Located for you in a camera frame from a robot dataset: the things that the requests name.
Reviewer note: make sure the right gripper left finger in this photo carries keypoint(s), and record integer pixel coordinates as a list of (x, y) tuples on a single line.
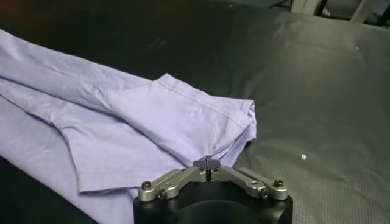
[(173, 182)]

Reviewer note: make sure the lavender t-shirt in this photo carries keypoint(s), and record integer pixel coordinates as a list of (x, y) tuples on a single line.
[(122, 121)]

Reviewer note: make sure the black plastic table cover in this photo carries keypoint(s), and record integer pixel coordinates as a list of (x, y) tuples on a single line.
[(320, 91)]

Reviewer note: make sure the tiny white speck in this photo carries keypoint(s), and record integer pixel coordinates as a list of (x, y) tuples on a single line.
[(303, 157)]

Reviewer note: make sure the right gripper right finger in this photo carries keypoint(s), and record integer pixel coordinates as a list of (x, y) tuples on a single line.
[(246, 184)]

